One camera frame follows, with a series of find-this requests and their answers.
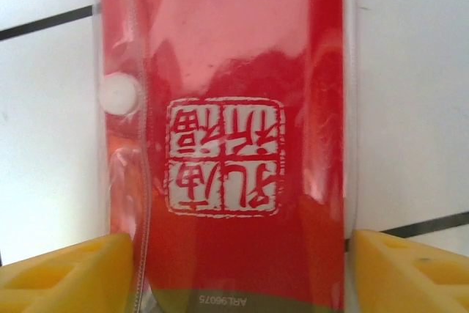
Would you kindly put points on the red packet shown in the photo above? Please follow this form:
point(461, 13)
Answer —
point(227, 71)

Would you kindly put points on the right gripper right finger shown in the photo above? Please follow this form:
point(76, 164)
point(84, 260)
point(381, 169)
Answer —
point(410, 280)

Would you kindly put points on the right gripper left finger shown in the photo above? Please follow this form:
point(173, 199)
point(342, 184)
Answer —
point(66, 280)

